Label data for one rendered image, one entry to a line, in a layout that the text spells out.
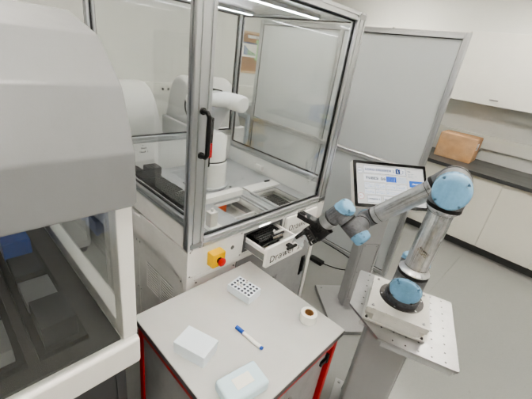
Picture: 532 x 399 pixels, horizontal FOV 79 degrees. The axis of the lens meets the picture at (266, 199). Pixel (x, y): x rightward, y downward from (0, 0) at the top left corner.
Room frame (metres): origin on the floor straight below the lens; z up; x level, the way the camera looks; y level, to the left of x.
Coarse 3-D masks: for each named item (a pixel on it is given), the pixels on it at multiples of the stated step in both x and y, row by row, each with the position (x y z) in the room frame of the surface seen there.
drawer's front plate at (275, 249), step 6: (294, 234) 1.43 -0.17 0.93; (282, 240) 1.36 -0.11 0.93; (288, 240) 1.37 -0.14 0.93; (270, 246) 1.28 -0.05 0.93; (276, 246) 1.30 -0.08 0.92; (282, 246) 1.34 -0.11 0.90; (264, 252) 1.27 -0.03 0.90; (270, 252) 1.27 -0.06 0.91; (276, 252) 1.31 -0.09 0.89; (282, 252) 1.34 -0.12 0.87; (294, 252) 1.43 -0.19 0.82; (264, 258) 1.26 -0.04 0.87; (276, 258) 1.32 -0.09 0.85; (282, 258) 1.35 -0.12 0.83; (264, 264) 1.26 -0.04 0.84; (270, 264) 1.29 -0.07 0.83
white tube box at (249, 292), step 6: (240, 276) 1.20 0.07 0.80; (234, 282) 1.16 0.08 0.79; (240, 282) 1.16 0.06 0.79; (228, 288) 1.13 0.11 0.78; (234, 288) 1.11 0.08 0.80; (240, 288) 1.12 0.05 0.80; (246, 288) 1.12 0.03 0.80; (252, 288) 1.13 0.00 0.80; (258, 288) 1.13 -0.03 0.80; (234, 294) 1.11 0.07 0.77; (240, 294) 1.09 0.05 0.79; (246, 294) 1.08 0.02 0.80; (252, 294) 1.09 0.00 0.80; (258, 294) 1.12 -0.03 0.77; (246, 300) 1.07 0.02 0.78; (252, 300) 1.09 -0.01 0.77
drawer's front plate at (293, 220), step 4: (312, 208) 1.77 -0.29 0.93; (316, 208) 1.80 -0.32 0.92; (308, 212) 1.74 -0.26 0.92; (312, 212) 1.77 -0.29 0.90; (316, 212) 1.80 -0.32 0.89; (292, 216) 1.63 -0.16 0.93; (296, 216) 1.65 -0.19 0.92; (288, 220) 1.60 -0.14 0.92; (292, 220) 1.62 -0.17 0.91; (296, 220) 1.65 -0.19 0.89; (300, 220) 1.69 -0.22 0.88; (284, 224) 1.60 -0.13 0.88; (288, 224) 1.60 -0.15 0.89; (292, 224) 1.63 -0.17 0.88; (308, 224) 1.76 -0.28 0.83; (288, 228) 1.61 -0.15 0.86; (292, 228) 1.64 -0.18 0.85; (296, 228) 1.67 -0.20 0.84; (300, 228) 1.70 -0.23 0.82
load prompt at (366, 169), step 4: (364, 168) 2.01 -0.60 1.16; (368, 168) 2.02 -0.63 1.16; (372, 168) 2.02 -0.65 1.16; (376, 168) 2.03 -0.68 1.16; (380, 168) 2.04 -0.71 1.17; (384, 168) 2.04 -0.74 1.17; (388, 168) 2.05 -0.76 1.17; (392, 168) 2.06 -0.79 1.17; (396, 168) 2.06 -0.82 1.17; (364, 172) 1.99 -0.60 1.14; (368, 172) 2.00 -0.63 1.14; (372, 172) 2.01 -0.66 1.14; (376, 172) 2.01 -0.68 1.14; (380, 172) 2.02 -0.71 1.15; (384, 172) 2.03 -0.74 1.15; (388, 172) 2.03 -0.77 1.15; (392, 172) 2.04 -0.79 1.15; (396, 172) 2.05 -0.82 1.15; (400, 172) 2.05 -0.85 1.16; (404, 172) 2.06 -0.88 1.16; (404, 176) 2.04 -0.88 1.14
